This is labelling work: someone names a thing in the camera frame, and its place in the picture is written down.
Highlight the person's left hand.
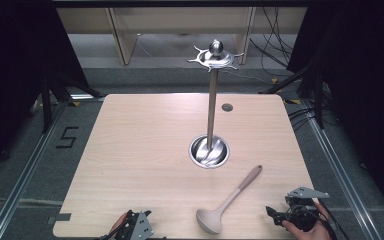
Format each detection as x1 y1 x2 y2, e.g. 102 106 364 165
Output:
108 212 128 237

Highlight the stainless steel utensil rack stand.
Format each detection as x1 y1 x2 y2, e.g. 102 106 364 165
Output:
186 38 245 169

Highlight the light wooden desk frame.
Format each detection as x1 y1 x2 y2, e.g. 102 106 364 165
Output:
56 7 308 66

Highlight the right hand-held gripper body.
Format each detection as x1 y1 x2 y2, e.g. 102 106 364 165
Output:
283 186 331 233

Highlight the aluminium floor rail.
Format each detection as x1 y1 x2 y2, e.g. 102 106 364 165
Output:
0 93 96 240
301 98 383 240

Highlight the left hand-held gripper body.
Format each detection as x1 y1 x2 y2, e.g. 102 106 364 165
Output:
114 209 155 240

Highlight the person's right hand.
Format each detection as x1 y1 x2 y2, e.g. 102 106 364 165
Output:
281 201 335 240

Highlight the black metal stand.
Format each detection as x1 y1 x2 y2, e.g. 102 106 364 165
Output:
259 64 334 130
29 59 103 134

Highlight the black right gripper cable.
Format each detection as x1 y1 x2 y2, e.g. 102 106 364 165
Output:
318 199 349 240

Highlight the beige silicone ladle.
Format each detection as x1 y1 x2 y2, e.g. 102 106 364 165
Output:
195 164 264 235

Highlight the bundle of black floor cables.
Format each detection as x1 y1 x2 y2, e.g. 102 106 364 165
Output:
249 7 314 131

